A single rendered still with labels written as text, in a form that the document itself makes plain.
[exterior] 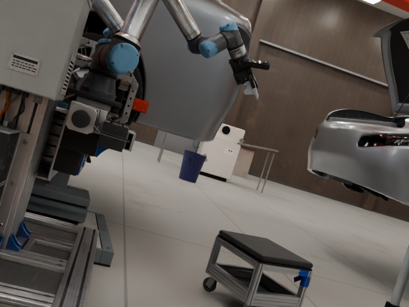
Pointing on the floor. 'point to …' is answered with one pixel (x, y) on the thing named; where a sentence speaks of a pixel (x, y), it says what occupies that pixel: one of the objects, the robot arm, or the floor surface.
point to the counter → (243, 162)
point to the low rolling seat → (235, 271)
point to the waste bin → (192, 165)
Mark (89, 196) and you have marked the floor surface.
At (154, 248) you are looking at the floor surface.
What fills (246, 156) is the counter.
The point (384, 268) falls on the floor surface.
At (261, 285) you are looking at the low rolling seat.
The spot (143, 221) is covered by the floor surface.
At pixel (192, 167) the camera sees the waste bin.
